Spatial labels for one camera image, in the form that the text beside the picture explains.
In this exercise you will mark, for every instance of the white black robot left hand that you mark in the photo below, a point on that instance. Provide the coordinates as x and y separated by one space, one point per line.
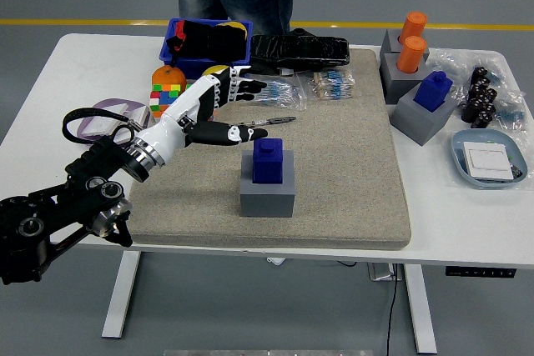
179 122

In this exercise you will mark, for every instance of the blue square seal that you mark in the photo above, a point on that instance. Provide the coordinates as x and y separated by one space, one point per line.
269 164
431 91

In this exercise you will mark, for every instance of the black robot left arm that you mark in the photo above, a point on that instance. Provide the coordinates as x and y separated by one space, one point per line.
83 172

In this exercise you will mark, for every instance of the grey square seal holder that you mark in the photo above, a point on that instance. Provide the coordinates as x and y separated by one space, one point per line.
417 122
267 202

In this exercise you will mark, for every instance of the grey seal holder block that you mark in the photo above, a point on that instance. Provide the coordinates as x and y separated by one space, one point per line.
390 43
394 81

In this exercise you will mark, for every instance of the orange cylinder seal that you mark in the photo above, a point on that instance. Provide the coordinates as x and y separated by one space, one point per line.
411 56
414 24

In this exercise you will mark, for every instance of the multicolour puzzle cube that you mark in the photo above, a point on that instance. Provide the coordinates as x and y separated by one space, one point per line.
162 97

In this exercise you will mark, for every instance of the orange fruit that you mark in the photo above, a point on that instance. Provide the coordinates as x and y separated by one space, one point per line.
167 76

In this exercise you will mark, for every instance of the blue plastic bin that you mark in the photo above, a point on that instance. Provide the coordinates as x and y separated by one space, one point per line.
196 67

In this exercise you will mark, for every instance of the yellow lemon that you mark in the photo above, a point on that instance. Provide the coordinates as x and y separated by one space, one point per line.
215 69

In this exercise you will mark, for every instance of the purple shallow tray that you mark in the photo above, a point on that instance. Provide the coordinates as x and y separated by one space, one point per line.
106 102

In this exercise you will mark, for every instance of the black cloth with red patch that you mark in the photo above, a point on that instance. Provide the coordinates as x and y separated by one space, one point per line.
208 39

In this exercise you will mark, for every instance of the black silver pen tool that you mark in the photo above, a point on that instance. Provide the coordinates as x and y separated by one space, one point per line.
279 120

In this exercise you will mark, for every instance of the clear bag of blue resistors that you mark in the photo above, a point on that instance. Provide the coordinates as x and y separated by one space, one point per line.
283 93
334 85

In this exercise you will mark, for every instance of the yellow item in bin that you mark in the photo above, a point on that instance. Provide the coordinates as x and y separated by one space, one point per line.
233 24

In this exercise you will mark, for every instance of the black wrapped flat package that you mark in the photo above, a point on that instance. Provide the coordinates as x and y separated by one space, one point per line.
300 49

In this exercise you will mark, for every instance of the grey-brown table mat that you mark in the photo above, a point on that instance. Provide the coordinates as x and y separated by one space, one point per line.
334 164

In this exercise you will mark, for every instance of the white table leg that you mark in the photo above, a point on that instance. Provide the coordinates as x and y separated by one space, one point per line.
121 297
421 310

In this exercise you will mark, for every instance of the grey box under table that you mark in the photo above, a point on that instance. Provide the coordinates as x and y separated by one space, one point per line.
381 272

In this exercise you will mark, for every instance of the clear bag of small parts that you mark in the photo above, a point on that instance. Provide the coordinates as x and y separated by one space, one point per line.
452 64

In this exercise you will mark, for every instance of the blue-grey shallow tray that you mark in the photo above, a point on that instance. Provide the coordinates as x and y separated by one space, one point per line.
459 156

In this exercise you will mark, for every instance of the black cylinder capacitor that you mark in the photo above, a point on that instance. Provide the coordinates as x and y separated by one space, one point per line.
477 92
480 76
470 109
487 109
490 97
482 120

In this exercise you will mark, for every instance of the black table control panel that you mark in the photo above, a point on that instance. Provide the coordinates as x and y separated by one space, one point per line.
480 272

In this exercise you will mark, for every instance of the small green circuit part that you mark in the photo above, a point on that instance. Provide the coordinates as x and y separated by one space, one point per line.
517 172

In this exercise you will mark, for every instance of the white switch panel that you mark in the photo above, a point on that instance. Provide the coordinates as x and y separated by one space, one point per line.
139 116
104 122
486 160

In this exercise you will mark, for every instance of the small white bracket under table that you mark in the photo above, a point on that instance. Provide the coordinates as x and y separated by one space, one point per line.
276 261

